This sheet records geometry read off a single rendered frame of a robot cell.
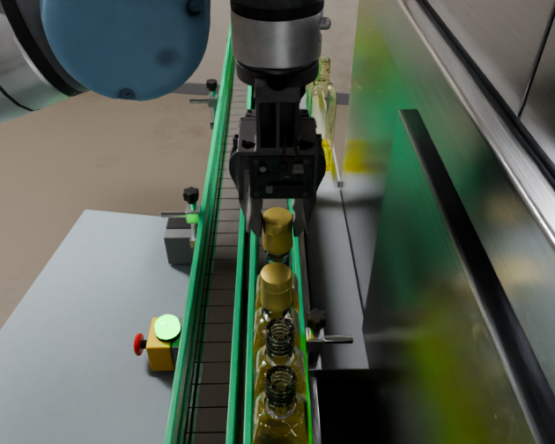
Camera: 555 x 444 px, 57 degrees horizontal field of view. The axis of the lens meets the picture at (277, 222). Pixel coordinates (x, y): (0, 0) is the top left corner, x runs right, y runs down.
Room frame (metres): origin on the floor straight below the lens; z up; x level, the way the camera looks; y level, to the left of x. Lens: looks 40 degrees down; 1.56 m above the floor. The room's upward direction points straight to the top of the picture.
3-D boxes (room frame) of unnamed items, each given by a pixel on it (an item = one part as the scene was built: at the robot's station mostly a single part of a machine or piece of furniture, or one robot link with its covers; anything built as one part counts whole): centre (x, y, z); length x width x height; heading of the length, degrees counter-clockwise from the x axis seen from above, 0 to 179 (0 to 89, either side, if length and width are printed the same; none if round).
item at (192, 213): (0.74, 0.18, 0.94); 0.07 x 0.04 x 0.13; 91
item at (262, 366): (0.33, 0.00, 0.99); 0.06 x 0.06 x 0.21; 1
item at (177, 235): (0.85, 0.20, 0.79); 0.08 x 0.08 x 0.08; 1
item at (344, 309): (0.93, -0.10, 0.84); 0.95 x 0.09 x 0.11; 1
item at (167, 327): (0.57, 0.19, 0.84); 0.04 x 0.04 x 0.03
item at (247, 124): (0.42, 0.00, 1.32); 0.09 x 0.08 x 0.12; 0
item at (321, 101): (1.02, -0.09, 1.01); 0.06 x 0.06 x 0.26; 10
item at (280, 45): (0.43, 0.00, 1.40); 0.08 x 0.08 x 0.05
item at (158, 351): (0.57, 0.20, 0.79); 0.07 x 0.07 x 0.07; 1
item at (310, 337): (0.46, -0.07, 0.94); 0.07 x 0.04 x 0.13; 91
